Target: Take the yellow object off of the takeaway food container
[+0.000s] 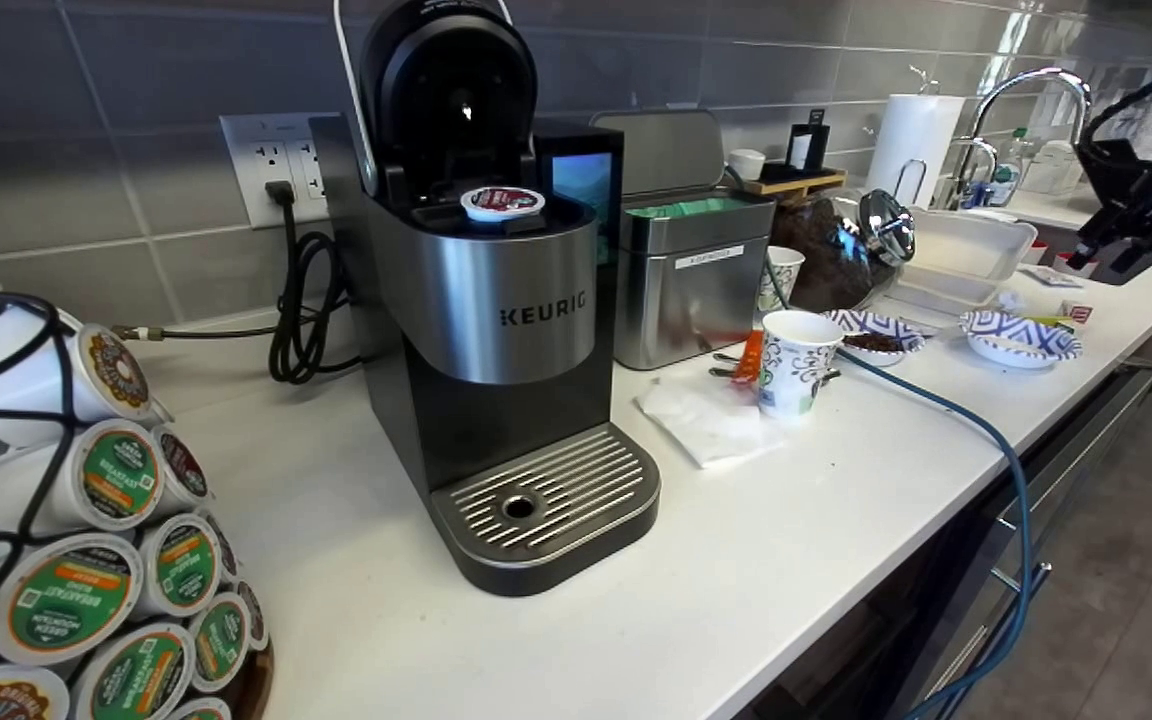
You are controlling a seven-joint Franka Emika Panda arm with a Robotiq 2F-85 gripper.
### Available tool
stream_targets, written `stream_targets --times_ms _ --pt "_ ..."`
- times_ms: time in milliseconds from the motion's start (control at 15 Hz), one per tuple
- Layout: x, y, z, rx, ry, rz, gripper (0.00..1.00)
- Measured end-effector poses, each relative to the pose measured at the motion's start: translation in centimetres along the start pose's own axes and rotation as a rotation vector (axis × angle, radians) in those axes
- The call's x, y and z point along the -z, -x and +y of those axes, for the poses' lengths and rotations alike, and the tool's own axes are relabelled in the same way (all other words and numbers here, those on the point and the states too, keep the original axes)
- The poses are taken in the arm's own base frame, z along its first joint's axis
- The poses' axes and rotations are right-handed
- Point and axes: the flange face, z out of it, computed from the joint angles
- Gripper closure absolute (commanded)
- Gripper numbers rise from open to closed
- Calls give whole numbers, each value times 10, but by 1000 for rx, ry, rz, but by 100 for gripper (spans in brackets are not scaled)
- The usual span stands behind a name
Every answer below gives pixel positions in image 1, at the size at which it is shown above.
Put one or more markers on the clear takeaway food container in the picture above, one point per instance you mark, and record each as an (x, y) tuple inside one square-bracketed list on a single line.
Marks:
[(961, 254)]

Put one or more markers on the small orange object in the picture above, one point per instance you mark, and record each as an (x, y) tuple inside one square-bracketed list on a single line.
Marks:
[(750, 359)]

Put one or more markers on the small red packet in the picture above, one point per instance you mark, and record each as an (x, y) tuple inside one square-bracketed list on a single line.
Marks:
[(1074, 314)]

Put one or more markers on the blue patterned bowl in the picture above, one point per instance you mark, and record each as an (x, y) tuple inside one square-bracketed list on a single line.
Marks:
[(1019, 340), (876, 337)]

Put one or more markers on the chrome kitchen faucet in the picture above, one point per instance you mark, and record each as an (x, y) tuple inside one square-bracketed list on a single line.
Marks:
[(1001, 95)]

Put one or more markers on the white paper towel roll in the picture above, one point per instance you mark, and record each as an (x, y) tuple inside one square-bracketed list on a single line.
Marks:
[(918, 146)]

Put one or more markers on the shiny metal kettle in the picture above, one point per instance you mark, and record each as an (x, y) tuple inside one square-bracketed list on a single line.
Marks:
[(887, 227)]

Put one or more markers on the dark glass pot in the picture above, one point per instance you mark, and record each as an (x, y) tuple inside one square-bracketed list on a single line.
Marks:
[(821, 262)]

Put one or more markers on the wooden tray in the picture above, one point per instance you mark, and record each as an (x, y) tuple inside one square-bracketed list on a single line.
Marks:
[(797, 184)]

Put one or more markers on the small black device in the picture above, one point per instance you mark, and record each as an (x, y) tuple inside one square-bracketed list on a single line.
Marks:
[(810, 140)]

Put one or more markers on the patterned white mug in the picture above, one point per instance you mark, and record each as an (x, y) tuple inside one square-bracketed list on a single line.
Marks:
[(802, 361)]

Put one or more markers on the small white cup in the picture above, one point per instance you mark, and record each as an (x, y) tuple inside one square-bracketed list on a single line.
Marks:
[(744, 165)]

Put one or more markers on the metal tea tin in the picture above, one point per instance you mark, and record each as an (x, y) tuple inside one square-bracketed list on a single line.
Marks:
[(688, 285)]

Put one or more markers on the white paper napkin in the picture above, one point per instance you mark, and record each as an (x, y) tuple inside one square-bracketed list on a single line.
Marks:
[(704, 425)]

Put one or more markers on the coffee pod red lid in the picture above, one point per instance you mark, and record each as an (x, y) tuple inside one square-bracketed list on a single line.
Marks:
[(502, 201)]

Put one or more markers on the silver black Keurig coffee machine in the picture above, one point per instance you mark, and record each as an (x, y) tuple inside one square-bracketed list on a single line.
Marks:
[(497, 304)]

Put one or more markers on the dark red label coffee pod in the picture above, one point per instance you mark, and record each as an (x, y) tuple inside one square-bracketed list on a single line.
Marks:
[(182, 464)]

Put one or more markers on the white wall power outlet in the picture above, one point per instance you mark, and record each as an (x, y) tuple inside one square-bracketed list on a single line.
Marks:
[(262, 152)]

